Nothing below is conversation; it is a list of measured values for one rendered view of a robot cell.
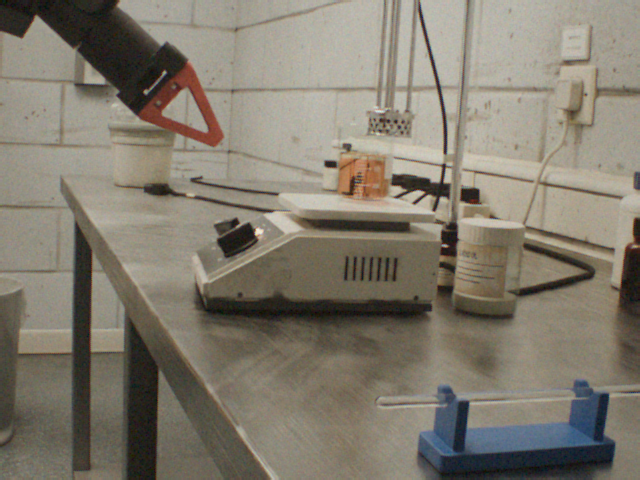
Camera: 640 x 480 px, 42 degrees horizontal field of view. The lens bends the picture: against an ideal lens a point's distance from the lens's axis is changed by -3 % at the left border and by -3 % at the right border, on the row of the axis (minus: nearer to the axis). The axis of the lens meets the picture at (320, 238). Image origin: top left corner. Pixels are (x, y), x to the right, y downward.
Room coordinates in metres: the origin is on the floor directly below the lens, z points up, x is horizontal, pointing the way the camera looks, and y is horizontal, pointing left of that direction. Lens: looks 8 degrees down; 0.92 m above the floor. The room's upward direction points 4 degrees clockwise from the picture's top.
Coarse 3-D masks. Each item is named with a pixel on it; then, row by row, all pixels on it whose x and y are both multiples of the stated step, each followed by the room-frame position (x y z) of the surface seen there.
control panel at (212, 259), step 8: (264, 216) 0.80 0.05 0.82; (256, 224) 0.78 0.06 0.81; (264, 224) 0.76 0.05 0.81; (272, 224) 0.75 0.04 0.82; (264, 232) 0.73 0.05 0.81; (272, 232) 0.72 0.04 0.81; (280, 232) 0.70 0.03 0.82; (216, 240) 0.79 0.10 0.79; (264, 240) 0.70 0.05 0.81; (272, 240) 0.69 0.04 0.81; (200, 248) 0.79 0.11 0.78; (208, 248) 0.77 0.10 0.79; (216, 248) 0.76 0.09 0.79; (256, 248) 0.69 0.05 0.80; (200, 256) 0.76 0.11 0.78; (208, 256) 0.74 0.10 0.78; (216, 256) 0.73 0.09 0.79; (232, 256) 0.70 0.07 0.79; (240, 256) 0.69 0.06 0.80; (208, 264) 0.71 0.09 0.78; (216, 264) 0.70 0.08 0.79; (224, 264) 0.68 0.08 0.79; (208, 272) 0.68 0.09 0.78
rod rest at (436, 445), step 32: (448, 384) 0.41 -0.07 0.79; (576, 384) 0.43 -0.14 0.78; (448, 416) 0.39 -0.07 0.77; (576, 416) 0.43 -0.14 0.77; (448, 448) 0.39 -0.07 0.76; (480, 448) 0.39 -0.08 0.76; (512, 448) 0.39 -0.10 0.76; (544, 448) 0.40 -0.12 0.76; (576, 448) 0.40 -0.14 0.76; (608, 448) 0.41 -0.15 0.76
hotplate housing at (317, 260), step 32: (288, 224) 0.73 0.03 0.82; (320, 224) 0.72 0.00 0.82; (352, 224) 0.72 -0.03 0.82; (384, 224) 0.73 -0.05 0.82; (256, 256) 0.68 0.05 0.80; (288, 256) 0.68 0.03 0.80; (320, 256) 0.69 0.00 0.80; (352, 256) 0.70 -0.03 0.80; (384, 256) 0.70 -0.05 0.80; (416, 256) 0.71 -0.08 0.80; (224, 288) 0.67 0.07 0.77; (256, 288) 0.68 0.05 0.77; (288, 288) 0.69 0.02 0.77; (320, 288) 0.69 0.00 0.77; (352, 288) 0.70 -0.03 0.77; (384, 288) 0.70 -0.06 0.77; (416, 288) 0.71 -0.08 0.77
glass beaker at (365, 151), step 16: (352, 128) 0.76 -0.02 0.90; (368, 128) 0.75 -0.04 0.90; (384, 128) 0.76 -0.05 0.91; (352, 144) 0.76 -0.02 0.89; (368, 144) 0.75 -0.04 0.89; (384, 144) 0.76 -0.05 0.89; (352, 160) 0.76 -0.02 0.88; (368, 160) 0.75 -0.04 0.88; (384, 160) 0.76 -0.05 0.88; (336, 176) 0.78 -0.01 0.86; (352, 176) 0.76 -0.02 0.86; (368, 176) 0.75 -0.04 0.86; (384, 176) 0.76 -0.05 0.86; (336, 192) 0.77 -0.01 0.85; (352, 192) 0.76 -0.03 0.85; (368, 192) 0.75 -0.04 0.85; (384, 192) 0.76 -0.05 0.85
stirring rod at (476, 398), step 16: (384, 400) 0.39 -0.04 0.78; (400, 400) 0.39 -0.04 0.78; (416, 400) 0.39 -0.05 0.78; (432, 400) 0.39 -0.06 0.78; (448, 400) 0.39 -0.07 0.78; (480, 400) 0.40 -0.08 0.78; (496, 400) 0.40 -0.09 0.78; (512, 400) 0.40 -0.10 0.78; (528, 400) 0.41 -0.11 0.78; (544, 400) 0.41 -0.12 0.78
